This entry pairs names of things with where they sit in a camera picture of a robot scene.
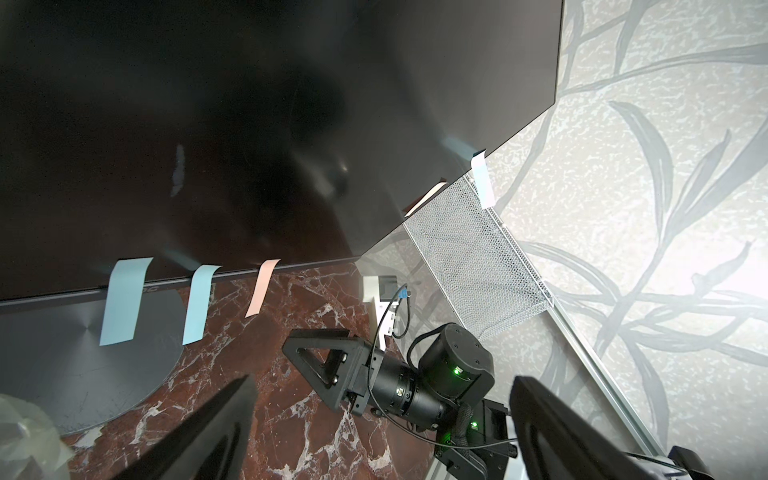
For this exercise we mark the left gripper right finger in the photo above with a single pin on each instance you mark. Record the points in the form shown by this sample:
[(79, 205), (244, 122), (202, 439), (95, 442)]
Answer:
[(556, 443)]

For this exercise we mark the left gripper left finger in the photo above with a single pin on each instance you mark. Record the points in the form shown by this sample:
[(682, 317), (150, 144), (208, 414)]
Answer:
[(210, 444)]

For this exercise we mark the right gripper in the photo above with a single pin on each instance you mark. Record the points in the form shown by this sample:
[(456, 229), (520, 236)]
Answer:
[(329, 360)]

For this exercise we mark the pink sticky note bottom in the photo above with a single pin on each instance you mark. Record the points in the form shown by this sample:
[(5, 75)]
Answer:
[(261, 287)]

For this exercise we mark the blue sticky note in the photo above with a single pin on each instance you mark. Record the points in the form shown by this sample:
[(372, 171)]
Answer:
[(123, 300), (198, 303)]

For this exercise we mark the mesh trash bin with bag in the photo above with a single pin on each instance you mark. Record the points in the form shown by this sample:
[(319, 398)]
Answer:
[(31, 446)]

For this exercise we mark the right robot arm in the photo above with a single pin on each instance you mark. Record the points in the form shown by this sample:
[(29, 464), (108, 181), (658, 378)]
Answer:
[(442, 400)]

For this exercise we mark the round grey monitor stand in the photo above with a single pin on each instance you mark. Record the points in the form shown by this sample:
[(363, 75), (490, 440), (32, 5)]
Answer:
[(52, 358)]

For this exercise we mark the blue sticky note right edge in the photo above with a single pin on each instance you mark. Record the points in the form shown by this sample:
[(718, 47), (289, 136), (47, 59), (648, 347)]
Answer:
[(480, 173)]

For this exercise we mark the black computer monitor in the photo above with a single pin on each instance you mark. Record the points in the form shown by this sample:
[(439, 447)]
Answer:
[(233, 132)]

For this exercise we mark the white wire mesh basket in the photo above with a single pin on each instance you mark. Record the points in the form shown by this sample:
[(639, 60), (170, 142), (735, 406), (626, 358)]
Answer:
[(482, 271)]

